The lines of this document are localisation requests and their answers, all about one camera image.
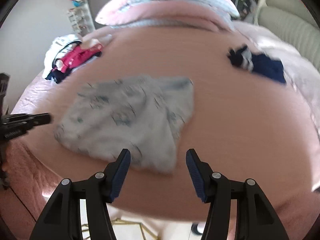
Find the pink folded quilt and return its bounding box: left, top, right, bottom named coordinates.
left=95, top=0, right=240, bottom=32

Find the white garment on pile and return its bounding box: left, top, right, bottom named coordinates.
left=42, top=34, right=82, bottom=79

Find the pink bed sheet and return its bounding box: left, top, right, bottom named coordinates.
left=13, top=27, right=319, bottom=239

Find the white cartoon print garment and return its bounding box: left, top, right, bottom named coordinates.
left=55, top=75, right=194, bottom=174

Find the dark navy garment in pile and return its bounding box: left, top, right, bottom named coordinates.
left=44, top=52, right=102, bottom=84

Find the light pink blanket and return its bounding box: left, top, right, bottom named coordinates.
left=219, top=21, right=319, bottom=195

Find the navy white striped folded garment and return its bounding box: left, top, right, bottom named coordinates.
left=227, top=45, right=286, bottom=85

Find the red pink garment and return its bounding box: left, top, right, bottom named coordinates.
left=55, top=44, right=103, bottom=73

